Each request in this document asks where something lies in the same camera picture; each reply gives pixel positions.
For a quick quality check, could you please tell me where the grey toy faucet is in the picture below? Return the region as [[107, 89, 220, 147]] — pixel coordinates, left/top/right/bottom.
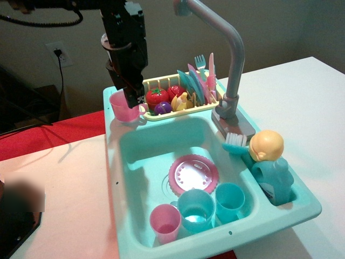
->
[[173, 1, 256, 140]]

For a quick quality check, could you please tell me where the teal dish brush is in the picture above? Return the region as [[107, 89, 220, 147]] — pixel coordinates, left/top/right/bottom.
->
[[222, 133, 255, 169]]

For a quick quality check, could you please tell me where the teal toy plate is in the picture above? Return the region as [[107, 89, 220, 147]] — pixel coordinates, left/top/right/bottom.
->
[[177, 70, 199, 97]]

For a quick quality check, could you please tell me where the white wall outlet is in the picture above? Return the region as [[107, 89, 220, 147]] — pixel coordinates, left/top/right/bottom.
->
[[45, 41, 73, 67]]

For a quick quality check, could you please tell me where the teal toy fork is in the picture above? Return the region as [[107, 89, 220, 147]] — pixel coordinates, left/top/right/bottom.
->
[[194, 54, 206, 77]]

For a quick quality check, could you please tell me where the black power cable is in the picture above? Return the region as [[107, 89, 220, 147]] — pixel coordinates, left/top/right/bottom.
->
[[0, 47, 65, 141]]

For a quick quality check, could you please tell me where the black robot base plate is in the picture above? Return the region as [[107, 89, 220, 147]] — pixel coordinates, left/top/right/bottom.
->
[[1, 210, 43, 258]]

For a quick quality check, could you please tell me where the pink scalloped plate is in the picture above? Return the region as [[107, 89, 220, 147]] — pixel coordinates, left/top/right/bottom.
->
[[168, 154, 219, 196]]

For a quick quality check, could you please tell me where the teal soap bottle yellow cap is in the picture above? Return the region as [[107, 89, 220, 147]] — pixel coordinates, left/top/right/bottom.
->
[[249, 129, 294, 206]]

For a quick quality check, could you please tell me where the pink toy knife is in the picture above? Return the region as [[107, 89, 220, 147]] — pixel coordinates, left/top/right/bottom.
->
[[207, 52, 217, 99]]

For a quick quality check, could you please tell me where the teal middle toy cup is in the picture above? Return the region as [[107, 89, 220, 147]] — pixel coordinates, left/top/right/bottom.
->
[[170, 189, 216, 234]]

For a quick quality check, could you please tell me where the pink toy mug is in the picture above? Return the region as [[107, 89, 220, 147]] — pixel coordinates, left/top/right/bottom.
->
[[109, 90, 149, 122]]

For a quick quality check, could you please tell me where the pink toy cup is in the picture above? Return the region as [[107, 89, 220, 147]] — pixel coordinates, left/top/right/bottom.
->
[[149, 204, 182, 244]]

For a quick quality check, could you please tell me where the cream dish rack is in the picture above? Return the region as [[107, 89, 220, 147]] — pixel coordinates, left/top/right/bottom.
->
[[143, 65, 223, 121]]

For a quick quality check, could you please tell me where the red cloth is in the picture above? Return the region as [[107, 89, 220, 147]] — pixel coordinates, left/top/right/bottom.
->
[[1, 111, 105, 161]]

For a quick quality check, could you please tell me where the red toy apple half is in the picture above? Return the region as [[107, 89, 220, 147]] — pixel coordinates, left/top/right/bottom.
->
[[167, 85, 186, 102]]

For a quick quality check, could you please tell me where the purple toy fruit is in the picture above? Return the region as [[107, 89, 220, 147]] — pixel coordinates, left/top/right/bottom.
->
[[154, 101, 173, 115]]

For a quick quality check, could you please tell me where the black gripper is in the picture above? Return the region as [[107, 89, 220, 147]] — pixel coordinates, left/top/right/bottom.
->
[[100, 1, 148, 108]]

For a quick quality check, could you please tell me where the red toy tomato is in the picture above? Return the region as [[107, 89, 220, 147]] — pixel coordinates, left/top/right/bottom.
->
[[146, 87, 169, 110]]

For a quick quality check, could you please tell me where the teal toy sink unit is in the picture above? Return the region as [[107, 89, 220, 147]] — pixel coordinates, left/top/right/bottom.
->
[[103, 86, 322, 258]]

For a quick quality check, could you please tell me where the teal right toy cup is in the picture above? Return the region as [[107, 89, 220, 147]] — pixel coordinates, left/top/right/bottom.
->
[[215, 182, 245, 224]]

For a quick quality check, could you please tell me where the teal toy cup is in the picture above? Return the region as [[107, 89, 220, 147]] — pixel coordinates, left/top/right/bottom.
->
[[215, 182, 245, 224], [170, 189, 216, 234]]

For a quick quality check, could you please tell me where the yellow toy banana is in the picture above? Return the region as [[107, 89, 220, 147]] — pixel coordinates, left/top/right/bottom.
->
[[171, 92, 194, 112]]

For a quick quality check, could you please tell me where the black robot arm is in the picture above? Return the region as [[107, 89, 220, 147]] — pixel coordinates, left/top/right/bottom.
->
[[1, 1, 148, 108]]

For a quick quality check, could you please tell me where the blue toy plate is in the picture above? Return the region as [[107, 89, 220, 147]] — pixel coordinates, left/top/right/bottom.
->
[[189, 69, 208, 105]]

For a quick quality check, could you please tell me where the pink toy plate in rack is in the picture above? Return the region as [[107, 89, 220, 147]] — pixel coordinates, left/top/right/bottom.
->
[[188, 64, 208, 96]]

